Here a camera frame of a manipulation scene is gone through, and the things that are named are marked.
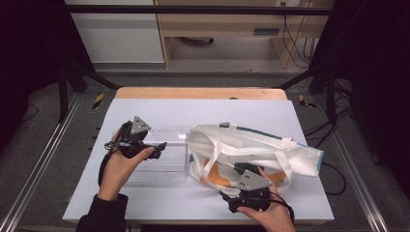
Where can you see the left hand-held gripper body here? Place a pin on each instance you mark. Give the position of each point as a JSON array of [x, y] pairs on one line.
[[139, 126]]

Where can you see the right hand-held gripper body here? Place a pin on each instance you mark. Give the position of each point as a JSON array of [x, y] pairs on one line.
[[253, 182]]

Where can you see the clear plastic tray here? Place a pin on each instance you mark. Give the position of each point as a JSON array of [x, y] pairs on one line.
[[167, 164]]

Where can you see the white tote bag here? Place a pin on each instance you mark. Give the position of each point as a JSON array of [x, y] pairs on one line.
[[257, 145]]

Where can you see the person's left hand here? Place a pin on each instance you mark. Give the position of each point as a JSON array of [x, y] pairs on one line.
[[117, 170]]

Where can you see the person's right hand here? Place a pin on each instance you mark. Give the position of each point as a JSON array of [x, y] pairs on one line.
[[277, 219]]

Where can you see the yellow clamp left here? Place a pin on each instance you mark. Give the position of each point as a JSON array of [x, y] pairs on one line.
[[98, 101]]

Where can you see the yellow clamp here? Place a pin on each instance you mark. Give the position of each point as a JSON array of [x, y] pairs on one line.
[[302, 100], [98, 101]]

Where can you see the wooden table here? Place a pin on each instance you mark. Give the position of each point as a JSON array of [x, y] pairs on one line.
[[193, 92]]

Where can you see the black metal stand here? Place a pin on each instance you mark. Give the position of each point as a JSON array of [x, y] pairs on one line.
[[330, 96], [63, 93]]

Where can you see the yellow clamp right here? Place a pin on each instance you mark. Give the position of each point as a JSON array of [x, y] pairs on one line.
[[302, 100]]

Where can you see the white cabinet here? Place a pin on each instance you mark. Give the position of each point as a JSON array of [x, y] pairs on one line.
[[119, 38]]

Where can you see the black horizontal bar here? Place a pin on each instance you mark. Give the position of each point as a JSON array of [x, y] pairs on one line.
[[193, 9]]

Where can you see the wooden desk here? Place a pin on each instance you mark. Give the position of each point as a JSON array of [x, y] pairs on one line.
[[219, 22]]

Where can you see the black curtain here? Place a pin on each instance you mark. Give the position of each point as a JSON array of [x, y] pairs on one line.
[[380, 64], [25, 48]]

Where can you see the aluminium floor rail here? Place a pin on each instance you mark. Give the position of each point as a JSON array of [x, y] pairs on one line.
[[38, 167], [354, 174]]

